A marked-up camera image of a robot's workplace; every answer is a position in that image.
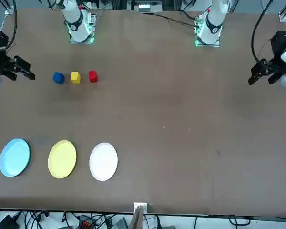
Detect white power strip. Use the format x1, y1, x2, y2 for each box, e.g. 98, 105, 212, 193
138, 3, 158, 14

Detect black table cable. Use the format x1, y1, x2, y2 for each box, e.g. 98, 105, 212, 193
153, 12, 198, 26

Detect yellow plate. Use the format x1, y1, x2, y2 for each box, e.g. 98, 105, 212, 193
48, 140, 77, 179

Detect light blue plate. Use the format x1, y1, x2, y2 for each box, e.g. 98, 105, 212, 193
0, 138, 31, 177

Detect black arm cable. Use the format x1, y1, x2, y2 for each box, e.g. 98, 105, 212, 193
0, 0, 18, 52
251, 0, 274, 64

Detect black strip orange switches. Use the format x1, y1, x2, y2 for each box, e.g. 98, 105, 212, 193
76, 214, 96, 229

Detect aluminium profile post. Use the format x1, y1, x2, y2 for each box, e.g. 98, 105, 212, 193
130, 202, 148, 229

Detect yellow cube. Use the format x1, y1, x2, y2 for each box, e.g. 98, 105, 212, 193
70, 71, 82, 84

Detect blue cube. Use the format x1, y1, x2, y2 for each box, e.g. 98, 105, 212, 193
53, 72, 65, 85

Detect flat black power adapter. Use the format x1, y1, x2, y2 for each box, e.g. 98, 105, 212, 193
0, 214, 20, 229

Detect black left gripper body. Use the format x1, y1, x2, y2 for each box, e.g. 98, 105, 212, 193
270, 30, 286, 73

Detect white plate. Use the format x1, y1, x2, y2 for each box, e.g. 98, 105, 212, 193
89, 142, 119, 181

